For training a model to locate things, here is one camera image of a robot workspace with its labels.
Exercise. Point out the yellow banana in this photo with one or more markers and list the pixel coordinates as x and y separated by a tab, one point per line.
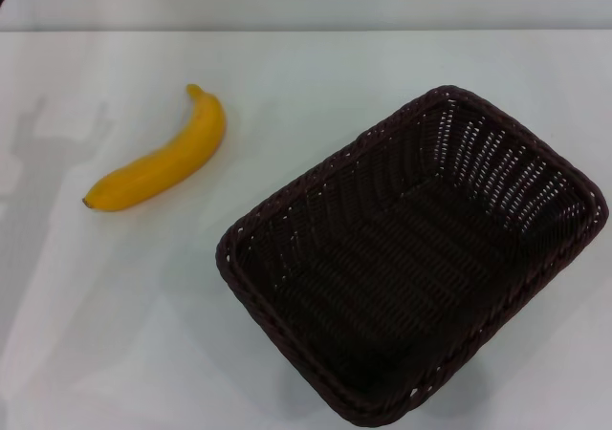
162	167

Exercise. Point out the dark brown woven basket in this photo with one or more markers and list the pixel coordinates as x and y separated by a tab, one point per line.
382	267

